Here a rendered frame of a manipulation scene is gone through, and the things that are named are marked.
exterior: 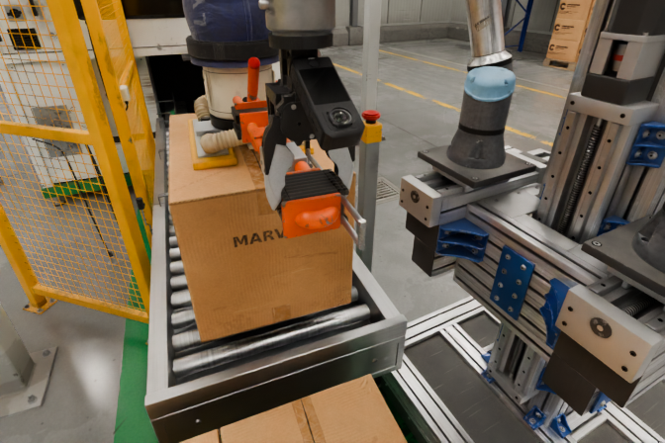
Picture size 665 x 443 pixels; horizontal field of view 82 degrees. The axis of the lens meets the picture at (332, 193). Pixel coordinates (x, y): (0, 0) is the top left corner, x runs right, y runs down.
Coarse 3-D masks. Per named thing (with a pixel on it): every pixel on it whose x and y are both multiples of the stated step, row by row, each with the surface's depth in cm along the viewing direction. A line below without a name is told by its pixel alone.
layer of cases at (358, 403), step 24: (360, 384) 100; (288, 408) 95; (312, 408) 95; (336, 408) 95; (360, 408) 95; (384, 408) 95; (216, 432) 90; (240, 432) 90; (264, 432) 90; (288, 432) 90; (312, 432) 90; (336, 432) 90; (360, 432) 90; (384, 432) 90
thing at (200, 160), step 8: (192, 120) 114; (208, 120) 106; (192, 128) 108; (192, 136) 102; (200, 136) 100; (192, 144) 97; (200, 144) 95; (192, 152) 92; (200, 152) 91; (224, 152) 91; (232, 152) 92; (192, 160) 89; (200, 160) 88; (208, 160) 88; (216, 160) 89; (224, 160) 89; (232, 160) 90; (200, 168) 88; (208, 168) 89
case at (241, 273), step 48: (192, 192) 79; (240, 192) 79; (192, 240) 81; (240, 240) 85; (288, 240) 89; (336, 240) 94; (192, 288) 86; (240, 288) 91; (288, 288) 96; (336, 288) 102
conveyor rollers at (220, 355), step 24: (168, 144) 251; (168, 168) 215; (168, 216) 172; (192, 312) 121; (336, 312) 121; (360, 312) 122; (192, 336) 113; (264, 336) 113; (288, 336) 114; (192, 360) 106; (216, 360) 108
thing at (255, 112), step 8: (240, 104) 80; (248, 104) 80; (256, 104) 81; (264, 104) 82; (232, 112) 79; (240, 112) 78; (248, 112) 78; (256, 112) 74; (264, 112) 75; (240, 120) 74; (248, 120) 74; (256, 120) 75; (264, 120) 75; (240, 128) 75; (240, 136) 76; (248, 136) 76
